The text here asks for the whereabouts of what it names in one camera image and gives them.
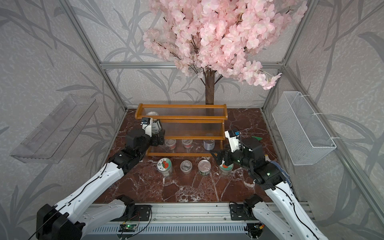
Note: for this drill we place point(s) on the small clear tub red label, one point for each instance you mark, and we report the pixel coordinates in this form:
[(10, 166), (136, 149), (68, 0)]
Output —
[(171, 144)]

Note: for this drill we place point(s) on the tall jar strawberry lid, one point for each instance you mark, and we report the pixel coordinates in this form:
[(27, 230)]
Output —
[(165, 167)]

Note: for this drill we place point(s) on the aluminium front rail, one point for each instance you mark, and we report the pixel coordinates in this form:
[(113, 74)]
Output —
[(198, 212)]

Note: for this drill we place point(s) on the green circuit board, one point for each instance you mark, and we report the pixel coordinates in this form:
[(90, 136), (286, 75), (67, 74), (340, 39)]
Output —
[(128, 228)]

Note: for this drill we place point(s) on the pink blossom artificial tree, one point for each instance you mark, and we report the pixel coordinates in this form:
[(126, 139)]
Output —
[(220, 39)]

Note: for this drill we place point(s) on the clear acrylic wall shelf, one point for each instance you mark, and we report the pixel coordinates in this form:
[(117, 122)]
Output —
[(49, 142)]

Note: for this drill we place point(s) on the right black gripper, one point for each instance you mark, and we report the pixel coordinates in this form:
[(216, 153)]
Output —
[(228, 153)]

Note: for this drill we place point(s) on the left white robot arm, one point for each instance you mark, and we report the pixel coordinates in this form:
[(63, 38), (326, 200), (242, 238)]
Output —
[(68, 219)]

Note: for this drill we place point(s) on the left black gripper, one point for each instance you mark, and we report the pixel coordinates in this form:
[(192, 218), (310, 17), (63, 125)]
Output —
[(156, 142)]

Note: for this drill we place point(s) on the orange wooden three-tier shelf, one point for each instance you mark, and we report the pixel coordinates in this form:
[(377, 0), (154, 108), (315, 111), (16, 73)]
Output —
[(191, 122)]

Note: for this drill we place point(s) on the right circuit board with wires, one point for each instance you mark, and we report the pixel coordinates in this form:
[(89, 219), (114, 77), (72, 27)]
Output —
[(254, 231)]

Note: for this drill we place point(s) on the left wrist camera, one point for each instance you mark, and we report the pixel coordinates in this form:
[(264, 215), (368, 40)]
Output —
[(146, 124)]

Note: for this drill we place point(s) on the clear jar red label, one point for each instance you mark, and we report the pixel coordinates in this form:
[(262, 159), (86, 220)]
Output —
[(226, 170)]

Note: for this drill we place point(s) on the small clear tub pink label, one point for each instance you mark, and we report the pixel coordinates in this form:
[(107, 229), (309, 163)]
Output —
[(186, 167)]

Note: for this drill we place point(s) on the green silver-top tin can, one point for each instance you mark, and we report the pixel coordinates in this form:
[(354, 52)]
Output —
[(204, 167)]

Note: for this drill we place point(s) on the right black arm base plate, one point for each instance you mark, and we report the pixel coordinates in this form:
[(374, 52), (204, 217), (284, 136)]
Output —
[(240, 211)]

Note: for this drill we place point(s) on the white wire mesh basket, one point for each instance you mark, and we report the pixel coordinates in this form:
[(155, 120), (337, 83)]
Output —
[(304, 135)]

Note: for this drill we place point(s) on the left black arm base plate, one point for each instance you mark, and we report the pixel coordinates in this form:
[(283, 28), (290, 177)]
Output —
[(136, 214)]

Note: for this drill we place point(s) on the green white tin can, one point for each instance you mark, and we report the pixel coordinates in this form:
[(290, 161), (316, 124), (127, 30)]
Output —
[(156, 124)]

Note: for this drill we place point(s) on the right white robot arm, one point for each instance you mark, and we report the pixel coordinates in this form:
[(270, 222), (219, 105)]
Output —
[(295, 223)]

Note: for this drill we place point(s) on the silver grey tin can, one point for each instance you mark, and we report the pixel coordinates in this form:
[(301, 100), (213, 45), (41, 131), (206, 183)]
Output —
[(209, 145)]

